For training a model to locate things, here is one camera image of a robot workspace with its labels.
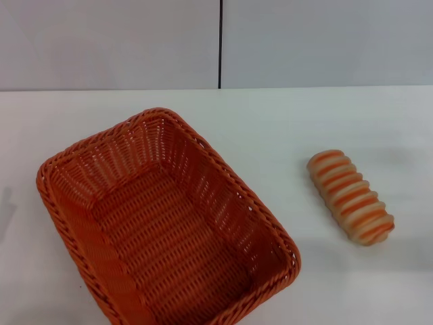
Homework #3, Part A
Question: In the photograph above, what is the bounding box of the orange woven plastic basket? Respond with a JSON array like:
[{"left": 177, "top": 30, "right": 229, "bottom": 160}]
[{"left": 35, "top": 107, "right": 302, "bottom": 325}]

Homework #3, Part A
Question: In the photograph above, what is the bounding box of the orange striped bread roll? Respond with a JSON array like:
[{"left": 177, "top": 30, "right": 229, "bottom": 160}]
[{"left": 306, "top": 148, "right": 396, "bottom": 245}]

